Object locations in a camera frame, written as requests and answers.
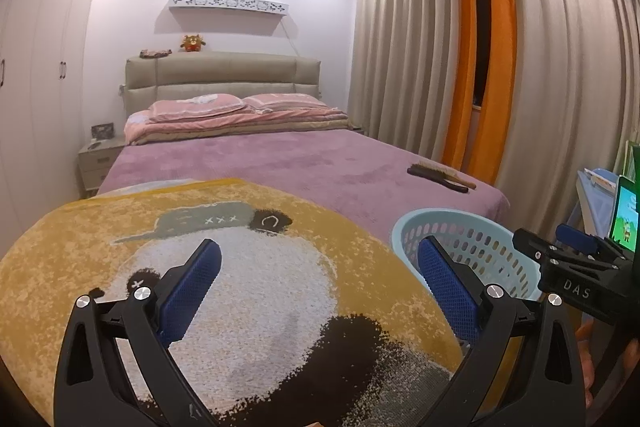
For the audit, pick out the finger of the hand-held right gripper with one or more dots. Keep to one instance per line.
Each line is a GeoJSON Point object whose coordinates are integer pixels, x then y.
{"type": "Point", "coordinates": [530, 244]}
{"type": "Point", "coordinates": [580, 238]}

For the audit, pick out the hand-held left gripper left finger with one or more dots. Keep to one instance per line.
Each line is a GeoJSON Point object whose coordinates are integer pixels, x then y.
{"type": "Point", "coordinates": [192, 287]}

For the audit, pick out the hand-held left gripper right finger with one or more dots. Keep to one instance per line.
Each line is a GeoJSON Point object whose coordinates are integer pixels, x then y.
{"type": "Point", "coordinates": [445, 287]}

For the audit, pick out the light blue plastic basket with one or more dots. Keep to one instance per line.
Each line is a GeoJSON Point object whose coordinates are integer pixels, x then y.
{"type": "Point", "coordinates": [475, 237]}

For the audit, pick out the light blue small table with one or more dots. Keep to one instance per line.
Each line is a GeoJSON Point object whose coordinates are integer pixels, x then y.
{"type": "Point", "coordinates": [595, 202]}

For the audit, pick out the phone with lit screen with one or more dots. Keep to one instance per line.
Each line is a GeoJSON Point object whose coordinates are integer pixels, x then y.
{"type": "Point", "coordinates": [625, 222]}

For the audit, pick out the round yellow panda rug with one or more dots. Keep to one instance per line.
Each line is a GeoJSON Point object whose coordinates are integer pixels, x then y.
{"type": "Point", "coordinates": [280, 287]}

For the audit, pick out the green board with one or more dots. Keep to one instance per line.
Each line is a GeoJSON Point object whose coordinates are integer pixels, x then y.
{"type": "Point", "coordinates": [632, 162]}

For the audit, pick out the black hairbrush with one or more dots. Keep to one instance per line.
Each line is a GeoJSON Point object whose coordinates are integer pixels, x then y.
{"type": "Point", "coordinates": [435, 177]}

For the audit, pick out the grey nightstand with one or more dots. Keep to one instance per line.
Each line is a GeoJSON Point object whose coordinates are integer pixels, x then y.
{"type": "Point", "coordinates": [97, 167]}

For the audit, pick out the folded pink quilt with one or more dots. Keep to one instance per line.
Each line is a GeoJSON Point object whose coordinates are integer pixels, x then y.
{"type": "Point", "coordinates": [225, 129]}

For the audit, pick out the bed with purple cover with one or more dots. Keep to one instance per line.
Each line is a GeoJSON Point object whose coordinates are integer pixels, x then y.
{"type": "Point", "coordinates": [300, 162]}

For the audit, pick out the beige curtain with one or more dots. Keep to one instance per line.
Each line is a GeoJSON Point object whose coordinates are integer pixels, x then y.
{"type": "Point", "coordinates": [405, 47]}
{"type": "Point", "coordinates": [565, 67]}

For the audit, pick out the orange curtain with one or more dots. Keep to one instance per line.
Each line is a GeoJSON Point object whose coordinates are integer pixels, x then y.
{"type": "Point", "coordinates": [460, 57]}
{"type": "Point", "coordinates": [500, 67]}

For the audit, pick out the pink pillow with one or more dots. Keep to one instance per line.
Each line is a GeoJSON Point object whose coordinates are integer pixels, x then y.
{"type": "Point", "coordinates": [200, 107]}
{"type": "Point", "coordinates": [290, 102]}

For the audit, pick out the dark window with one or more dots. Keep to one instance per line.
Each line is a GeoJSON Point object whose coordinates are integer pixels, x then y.
{"type": "Point", "coordinates": [481, 42]}

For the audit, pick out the beige padded headboard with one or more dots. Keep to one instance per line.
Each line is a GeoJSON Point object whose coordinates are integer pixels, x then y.
{"type": "Point", "coordinates": [225, 72]}

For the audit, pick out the dark cloth item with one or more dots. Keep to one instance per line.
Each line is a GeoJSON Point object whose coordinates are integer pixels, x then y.
{"type": "Point", "coordinates": [155, 53]}

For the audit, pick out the orange plush toy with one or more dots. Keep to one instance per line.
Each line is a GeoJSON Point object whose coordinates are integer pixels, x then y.
{"type": "Point", "coordinates": [192, 43]}

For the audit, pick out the white wardrobe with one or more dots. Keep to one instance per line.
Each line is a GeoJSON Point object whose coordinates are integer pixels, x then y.
{"type": "Point", "coordinates": [45, 82]}

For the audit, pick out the small dark picture frame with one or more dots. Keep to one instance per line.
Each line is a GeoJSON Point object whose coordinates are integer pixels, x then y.
{"type": "Point", "coordinates": [102, 131]}

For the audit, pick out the white patterned wall shelf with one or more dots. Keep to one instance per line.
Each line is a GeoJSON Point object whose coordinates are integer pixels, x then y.
{"type": "Point", "coordinates": [227, 3]}

